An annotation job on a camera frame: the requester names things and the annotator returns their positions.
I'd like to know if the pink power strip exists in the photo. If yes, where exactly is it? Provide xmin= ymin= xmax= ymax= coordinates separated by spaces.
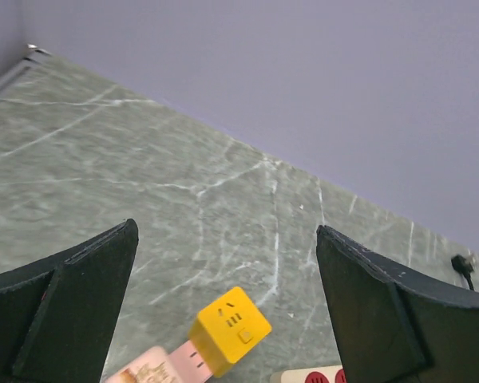
xmin=168 ymin=340 xmax=212 ymax=383

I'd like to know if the black power cable with plug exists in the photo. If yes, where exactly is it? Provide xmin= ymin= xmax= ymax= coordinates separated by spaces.
xmin=450 ymin=253 xmax=478 ymax=291

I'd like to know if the aluminium frame rail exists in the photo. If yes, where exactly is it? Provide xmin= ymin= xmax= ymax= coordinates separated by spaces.
xmin=0 ymin=45 xmax=52 ymax=96

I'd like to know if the yellow cube socket adapter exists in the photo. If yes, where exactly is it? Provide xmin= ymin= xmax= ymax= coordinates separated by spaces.
xmin=188 ymin=286 xmax=272 ymax=378

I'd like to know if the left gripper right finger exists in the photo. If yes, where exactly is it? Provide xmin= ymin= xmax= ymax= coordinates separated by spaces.
xmin=316 ymin=226 xmax=479 ymax=382

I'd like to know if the beige red power strip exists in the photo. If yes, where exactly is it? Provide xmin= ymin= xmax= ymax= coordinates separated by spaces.
xmin=269 ymin=365 xmax=346 ymax=383

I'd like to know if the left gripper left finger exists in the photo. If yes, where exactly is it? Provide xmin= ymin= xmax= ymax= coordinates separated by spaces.
xmin=0 ymin=219 xmax=139 ymax=382

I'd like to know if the pink cube adapter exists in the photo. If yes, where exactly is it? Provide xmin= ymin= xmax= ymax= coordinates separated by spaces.
xmin=105 ymin=346 xmax=182 ymax=383

